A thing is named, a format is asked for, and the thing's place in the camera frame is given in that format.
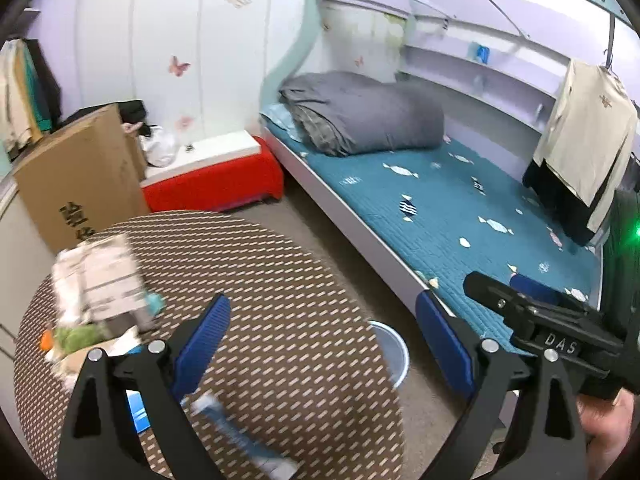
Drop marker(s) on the orange capped small bottle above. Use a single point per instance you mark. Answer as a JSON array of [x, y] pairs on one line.
[[46, 341]]

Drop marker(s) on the pink butterfly wall sticker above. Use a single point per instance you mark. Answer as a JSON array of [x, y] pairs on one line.
[[177, 68]]

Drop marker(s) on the white plastic bag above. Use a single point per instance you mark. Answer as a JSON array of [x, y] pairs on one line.
[[159, 147]]

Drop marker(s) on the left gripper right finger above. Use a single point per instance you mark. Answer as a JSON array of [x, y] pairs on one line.
[[545, 439]]

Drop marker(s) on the brown paper bag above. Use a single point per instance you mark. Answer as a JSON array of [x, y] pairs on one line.
[[65, 368]]

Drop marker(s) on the light blue trash bin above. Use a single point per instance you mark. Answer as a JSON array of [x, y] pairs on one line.
[[395, 352]]

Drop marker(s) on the red covered bench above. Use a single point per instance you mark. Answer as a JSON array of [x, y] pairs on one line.
[[222, 186]]

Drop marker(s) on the blue checked pillow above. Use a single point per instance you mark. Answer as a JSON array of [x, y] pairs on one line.
[[279, 115]]

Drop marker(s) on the grey folded quilt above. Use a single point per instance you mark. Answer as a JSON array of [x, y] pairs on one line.
[[343, 113]]

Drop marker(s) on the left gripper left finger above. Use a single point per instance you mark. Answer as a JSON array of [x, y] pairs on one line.
[[98, 439]]

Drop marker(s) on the teal bed mattress cover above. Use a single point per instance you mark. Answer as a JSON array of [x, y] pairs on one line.
[[449, 211]]

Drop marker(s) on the blue white medicine box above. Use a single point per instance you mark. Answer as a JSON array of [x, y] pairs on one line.
[[138, 411]]

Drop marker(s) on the large cardboard box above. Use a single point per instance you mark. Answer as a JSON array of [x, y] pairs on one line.
[[81, 180]]

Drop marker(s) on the blue toothpaste box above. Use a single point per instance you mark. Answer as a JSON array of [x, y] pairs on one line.
[[272, 464]]

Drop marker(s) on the teal bunk bed frame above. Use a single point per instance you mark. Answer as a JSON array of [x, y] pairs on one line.
[[496, 65]]

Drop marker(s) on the hanging clothes on rack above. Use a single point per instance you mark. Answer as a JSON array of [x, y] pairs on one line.
[[30, 96]]

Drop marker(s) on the person's right hand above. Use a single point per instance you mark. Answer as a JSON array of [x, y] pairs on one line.
[[608, 423]]

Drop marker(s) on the white paper bag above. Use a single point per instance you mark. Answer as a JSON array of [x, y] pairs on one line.
[[101, 282]]

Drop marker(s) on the cream hanging shirt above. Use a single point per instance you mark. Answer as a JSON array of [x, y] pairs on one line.
[[588, 139]]

